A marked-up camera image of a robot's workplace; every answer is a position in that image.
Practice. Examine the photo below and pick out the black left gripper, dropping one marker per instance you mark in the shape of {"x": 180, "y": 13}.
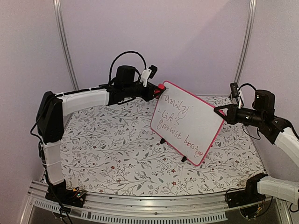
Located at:
{"x": 151, "y": 90}

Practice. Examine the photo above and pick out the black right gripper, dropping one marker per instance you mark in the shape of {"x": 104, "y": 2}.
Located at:
{"x": 231, "y": 117}

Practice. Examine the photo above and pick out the red whiteboard eraser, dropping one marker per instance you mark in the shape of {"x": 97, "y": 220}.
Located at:
{"x": 161, "y": 87}

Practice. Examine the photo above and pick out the pink framed whiteboard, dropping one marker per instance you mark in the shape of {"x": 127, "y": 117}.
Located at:
{"x": 186, "y": 122}

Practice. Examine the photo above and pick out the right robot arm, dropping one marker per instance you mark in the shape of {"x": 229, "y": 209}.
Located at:
{"x": 279, "y": 132}

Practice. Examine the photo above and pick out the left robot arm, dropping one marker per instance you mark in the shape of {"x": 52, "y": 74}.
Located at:
{"x": 54, "y": 107}

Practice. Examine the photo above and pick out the floral patterned table mat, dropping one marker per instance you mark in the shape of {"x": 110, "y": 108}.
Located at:
{"x": 112, "y": 150}

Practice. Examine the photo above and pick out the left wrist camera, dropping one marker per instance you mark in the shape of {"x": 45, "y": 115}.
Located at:
{"x": 147, "y": 74}

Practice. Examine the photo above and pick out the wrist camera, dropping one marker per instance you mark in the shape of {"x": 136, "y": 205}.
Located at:
{"x": 147, "y": 74}
{"x": 236, "y": 93}

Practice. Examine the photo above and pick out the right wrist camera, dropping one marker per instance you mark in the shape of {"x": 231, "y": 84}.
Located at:
{"x": 236, "y": 93}

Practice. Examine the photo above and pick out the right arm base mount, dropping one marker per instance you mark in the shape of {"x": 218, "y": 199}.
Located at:
{"x": 237, "y": 197}

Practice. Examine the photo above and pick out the right aluminium frame post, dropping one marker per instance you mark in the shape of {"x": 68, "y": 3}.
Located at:
{"x": 246, "y": 40}

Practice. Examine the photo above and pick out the aluminium frame post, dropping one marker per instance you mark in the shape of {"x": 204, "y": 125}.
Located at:
{"x": 246, "y": 40}
{"x": 64, "y": 43}

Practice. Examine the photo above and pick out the front aluminium rail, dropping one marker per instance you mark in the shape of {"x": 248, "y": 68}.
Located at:
{"x": 115, "y": 209}

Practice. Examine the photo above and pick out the left aluminium frame post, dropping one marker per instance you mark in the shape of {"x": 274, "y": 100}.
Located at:
{"x": 64, "y": 43}

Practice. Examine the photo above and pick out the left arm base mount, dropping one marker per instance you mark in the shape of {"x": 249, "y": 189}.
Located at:
{"x": 72, "y": 197}

